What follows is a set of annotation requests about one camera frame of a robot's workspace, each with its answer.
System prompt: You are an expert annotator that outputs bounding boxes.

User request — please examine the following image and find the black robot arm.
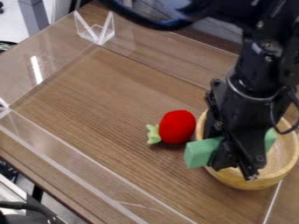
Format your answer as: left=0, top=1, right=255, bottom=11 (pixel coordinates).
left=98, top=0, right=299, bottom=181

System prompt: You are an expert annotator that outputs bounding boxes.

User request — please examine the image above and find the red plush strawberry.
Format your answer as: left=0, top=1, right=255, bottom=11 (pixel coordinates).
left=145, top=110, right=196, bottom=144

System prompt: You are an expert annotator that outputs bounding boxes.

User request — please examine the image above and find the brown wooden bowl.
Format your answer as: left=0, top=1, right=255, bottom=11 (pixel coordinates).
left=194, top=109, right=299, bottom=191

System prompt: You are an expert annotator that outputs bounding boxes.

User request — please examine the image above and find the black cable at left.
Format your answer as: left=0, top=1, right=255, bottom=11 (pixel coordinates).
left=0, top=199, right=44, bottom=224

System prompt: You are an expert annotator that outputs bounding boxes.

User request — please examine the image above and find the black clamp under table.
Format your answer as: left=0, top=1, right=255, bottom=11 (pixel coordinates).
left=24, top=195, right=68, bottom=224

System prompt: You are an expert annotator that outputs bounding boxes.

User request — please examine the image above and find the clear acrylic corner bracket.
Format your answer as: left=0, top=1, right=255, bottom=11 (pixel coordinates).
left=73, top=10, right=116, bottom=46

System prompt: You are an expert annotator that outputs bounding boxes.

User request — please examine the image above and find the green foam block stick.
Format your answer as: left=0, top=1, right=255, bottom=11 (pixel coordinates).
left=182, top=129, right=276, bottom=169

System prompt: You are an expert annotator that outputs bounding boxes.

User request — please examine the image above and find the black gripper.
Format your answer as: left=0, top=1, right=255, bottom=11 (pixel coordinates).
left=204, top=73, right=299, bottom=181

